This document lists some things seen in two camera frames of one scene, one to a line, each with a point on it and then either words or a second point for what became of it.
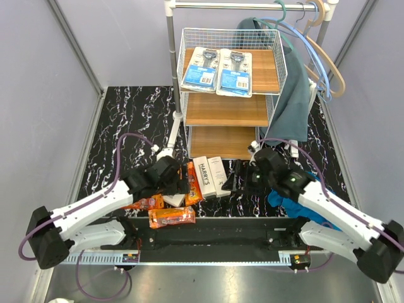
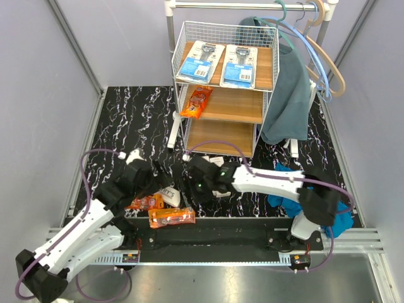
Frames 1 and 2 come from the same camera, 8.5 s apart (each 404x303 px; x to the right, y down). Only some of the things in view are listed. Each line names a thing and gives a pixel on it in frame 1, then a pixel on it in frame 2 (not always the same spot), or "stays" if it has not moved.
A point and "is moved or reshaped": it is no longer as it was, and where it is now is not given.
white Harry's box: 175,200 stays
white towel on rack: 312,88 stays
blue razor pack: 202,72 is moved or reshaped
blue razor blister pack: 234,73 is moved or reshaped
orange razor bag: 155,202 stays
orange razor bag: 195,194 is moved or reshaped
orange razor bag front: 173,216 stays
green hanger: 275,26 stays
